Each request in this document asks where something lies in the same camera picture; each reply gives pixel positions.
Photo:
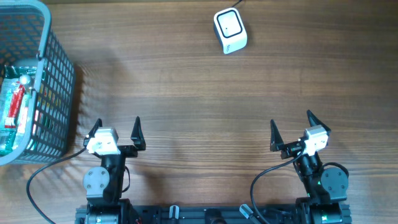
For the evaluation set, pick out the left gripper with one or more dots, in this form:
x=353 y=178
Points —
x=130 y=151

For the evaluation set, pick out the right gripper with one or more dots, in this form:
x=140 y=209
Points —
x=290 y=149

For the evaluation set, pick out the green sponge pack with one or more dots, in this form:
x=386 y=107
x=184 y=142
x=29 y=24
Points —
x=14 y=107

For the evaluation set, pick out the yellow dish soap bottle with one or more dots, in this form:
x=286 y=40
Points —
x=26 y=81

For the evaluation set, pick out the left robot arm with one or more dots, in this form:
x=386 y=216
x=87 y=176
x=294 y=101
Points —
x=104 y=183

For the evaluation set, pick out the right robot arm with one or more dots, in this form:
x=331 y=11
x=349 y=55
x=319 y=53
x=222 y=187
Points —
x=325 y=183

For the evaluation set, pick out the white barcode scanner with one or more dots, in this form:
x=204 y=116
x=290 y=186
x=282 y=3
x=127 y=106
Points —
x=230 y=30

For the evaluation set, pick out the grey plastic mesh basket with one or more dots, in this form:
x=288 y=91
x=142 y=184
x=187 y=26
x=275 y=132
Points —
x=27 y=39

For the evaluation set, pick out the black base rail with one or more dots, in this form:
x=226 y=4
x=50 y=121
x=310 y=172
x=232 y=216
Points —
x=282 y=213

